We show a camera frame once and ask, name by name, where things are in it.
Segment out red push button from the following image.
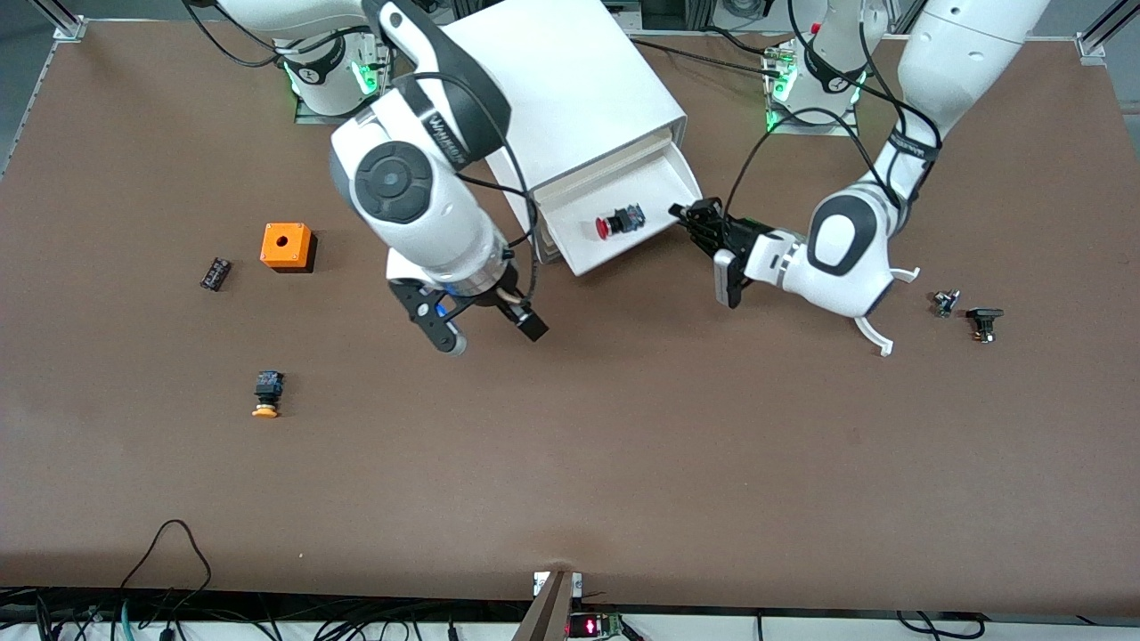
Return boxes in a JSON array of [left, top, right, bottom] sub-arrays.
[[595, 203, 646, 241]]

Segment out yellow push button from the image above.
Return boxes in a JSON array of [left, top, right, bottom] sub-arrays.
[[252, 371, 286, 419]]

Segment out dark equipment box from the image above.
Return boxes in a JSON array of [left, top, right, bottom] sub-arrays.
[[641, 0, 713, 29]]

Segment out orange box with hole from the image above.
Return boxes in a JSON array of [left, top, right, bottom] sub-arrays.
[[260, 223, 317, 274]]

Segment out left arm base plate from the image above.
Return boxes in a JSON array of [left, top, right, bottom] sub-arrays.
[[764, 105, 861, 137]]

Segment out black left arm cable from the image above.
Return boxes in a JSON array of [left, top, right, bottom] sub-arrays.
[[726, 0, 943, 223]]

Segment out black cable on table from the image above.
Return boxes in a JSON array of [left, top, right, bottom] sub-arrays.
[[623, 36, 785, 70]]

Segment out white half-ring clamp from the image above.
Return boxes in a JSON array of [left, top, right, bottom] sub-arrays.
[[853, 266, 921, 359]]

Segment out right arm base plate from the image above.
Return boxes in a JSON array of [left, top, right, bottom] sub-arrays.
[[294, 40, 393, 126]]

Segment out black switch component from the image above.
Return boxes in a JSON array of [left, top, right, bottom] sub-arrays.
[[966, 307, 1006, 345]]

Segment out grey metal post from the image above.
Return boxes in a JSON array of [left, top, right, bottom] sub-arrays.
[[512, 570, 575, 641]]

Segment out black looped cable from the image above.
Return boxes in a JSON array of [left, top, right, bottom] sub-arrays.
[[120, 519, 215, 593]]

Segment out black floor cable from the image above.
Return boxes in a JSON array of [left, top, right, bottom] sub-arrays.
[[895, 611, 988, 640]]

